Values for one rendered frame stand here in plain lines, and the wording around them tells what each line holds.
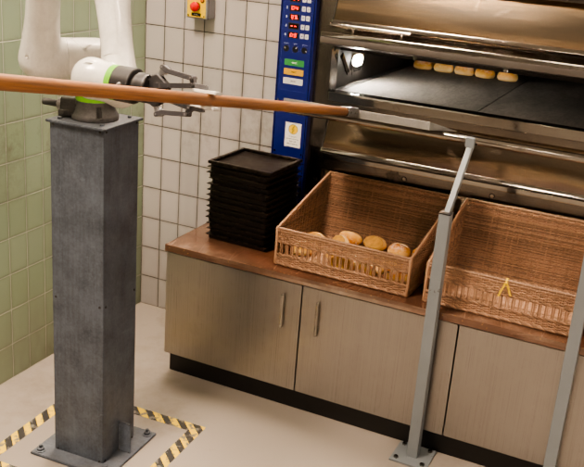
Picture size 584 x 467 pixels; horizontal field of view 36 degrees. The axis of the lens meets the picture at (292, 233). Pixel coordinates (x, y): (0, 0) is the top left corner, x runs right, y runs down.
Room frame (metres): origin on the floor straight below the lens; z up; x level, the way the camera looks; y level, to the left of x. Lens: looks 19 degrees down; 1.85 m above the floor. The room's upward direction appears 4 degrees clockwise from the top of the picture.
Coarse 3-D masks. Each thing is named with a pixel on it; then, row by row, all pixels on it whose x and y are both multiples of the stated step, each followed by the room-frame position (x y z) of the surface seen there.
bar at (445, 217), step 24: (336, 120) 3.28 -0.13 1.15; (360, 120) 3.24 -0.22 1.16; (480, 144) 3.06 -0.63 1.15; (504, 144) 3.03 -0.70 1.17; (456, 192) 2.94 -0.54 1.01; (432, 264) 2.87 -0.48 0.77; (432, 288) 2.87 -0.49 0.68; (432, 312) 2.86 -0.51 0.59; (576, 312) 2.68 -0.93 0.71; (432, 336) 2.86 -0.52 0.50; (576, 336) 2.67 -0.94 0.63; (432, 360) 2.89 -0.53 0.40; (576, 360) 2.66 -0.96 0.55; (552, 432) 2.68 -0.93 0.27; (408, 456) 2.87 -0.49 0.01; (432, 456) 2.88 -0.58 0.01; (552, 456) 2.67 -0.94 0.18
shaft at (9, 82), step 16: (0, 80) 1.54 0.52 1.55; (16, 80) 1.57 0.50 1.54; (32, 80) 1.62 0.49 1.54; (48, 80) 1.66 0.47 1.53; (64, 80) 1.70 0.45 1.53; (96, 96) 1.79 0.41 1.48; (112, 96) 1.83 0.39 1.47; (128, 96) 1.88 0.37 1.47; (144, 96) 1.93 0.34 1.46; (160, 96) 1.98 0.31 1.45; (176, 96) 2.04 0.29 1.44; (192, 96) 2.10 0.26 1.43; (208, 96) 2.17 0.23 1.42; (224, 96) 2.25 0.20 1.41; (304, 112) 2.70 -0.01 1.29; (320, 112) 2.80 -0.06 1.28; (336, 112) 2.91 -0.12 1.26
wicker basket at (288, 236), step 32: (320, 192) 3.57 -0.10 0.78; (352, 192) 3.59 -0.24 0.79; (384, 192) 3.54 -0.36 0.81; (416, 192) 3.49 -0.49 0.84; (288, 224) 3.33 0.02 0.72; (320, 224) 3.60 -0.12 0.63; (352, 224) 3.55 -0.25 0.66; (416, 224) 3.45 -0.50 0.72; (288, 256) 3.22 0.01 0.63; (320, 256) 3.34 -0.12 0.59; (352, 256) 3.11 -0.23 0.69; (384, 256) 3.05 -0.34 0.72; (416, 256) 3.04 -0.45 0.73; (384, 288) 3.04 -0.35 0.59; (416, 288) 3.09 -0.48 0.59
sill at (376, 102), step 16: (336, 96) 3.68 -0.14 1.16; (352, 96) 3.66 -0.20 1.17; (368, 96) 3.64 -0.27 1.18; (416, 112) 3.54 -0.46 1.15; (432, 112) 3.52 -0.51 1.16; (448, 112) 3.49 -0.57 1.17; (464, 112) 3.47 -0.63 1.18; (480, 112) 3.49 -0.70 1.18; (512, 128) 3.39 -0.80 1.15; (528, 128) 3.36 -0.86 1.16; (544, 128) 3.34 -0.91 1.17; (560, 128) 3.32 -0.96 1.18; (576, 128) 3.33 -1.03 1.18
